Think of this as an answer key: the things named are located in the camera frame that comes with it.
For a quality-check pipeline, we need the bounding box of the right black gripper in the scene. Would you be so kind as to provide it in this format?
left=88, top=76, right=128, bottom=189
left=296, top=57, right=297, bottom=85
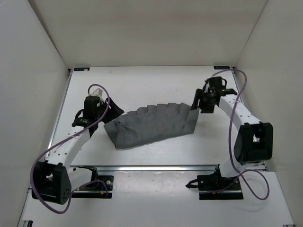
left=190, top=90, right=215, bottom=114

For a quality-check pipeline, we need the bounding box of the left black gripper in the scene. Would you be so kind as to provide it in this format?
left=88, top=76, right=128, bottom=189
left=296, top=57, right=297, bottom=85
left=97, top=96, right=125, bottom=123

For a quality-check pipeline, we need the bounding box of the grey pleated skirt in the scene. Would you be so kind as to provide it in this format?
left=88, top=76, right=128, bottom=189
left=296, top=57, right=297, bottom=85
left=104, top=103, right=199, bottom=149

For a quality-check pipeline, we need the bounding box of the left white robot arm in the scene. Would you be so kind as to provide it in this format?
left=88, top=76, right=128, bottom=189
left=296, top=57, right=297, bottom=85
left=32, top=96, right=124, bottom=205

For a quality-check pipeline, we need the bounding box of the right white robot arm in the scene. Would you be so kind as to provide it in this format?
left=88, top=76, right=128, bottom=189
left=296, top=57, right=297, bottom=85
left=191, top=88, right=273, bottom=190

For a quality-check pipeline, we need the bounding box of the right corner label sticker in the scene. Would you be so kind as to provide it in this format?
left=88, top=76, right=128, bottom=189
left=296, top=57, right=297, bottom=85
left=214, top=66, right=230, bottom=70

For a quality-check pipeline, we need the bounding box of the corner label sticker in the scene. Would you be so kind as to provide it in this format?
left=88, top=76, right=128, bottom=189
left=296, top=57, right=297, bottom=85
left=73, top=67, right=90, bottom=71
left=214, top=66, right=230, bottom=70

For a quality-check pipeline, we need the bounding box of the left corner label sticker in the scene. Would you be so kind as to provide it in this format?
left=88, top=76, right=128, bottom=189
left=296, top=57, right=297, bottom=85
left=73, top=67, right=90, bottom=71

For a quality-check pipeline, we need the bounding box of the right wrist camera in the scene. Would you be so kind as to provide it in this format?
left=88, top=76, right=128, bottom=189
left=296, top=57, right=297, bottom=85
left=205, top=76, right=227, bottom=93

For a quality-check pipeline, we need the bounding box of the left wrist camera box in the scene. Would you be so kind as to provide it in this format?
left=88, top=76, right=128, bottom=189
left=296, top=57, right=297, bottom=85
left=91, top=88, right=103, bottom=98

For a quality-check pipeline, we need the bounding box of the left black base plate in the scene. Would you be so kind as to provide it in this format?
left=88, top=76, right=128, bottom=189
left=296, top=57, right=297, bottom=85
left=68, top=166, right=114, bottom=199

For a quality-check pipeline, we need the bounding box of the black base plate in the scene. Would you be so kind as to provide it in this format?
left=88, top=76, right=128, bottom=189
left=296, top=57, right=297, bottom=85
left=68, top=166, right=114, bottom=199
left=185, top=173, right=244, bottom=201

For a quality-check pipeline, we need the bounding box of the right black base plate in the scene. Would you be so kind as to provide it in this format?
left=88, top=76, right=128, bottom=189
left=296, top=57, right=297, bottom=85
left=185, top=173, right=244, bottom=201

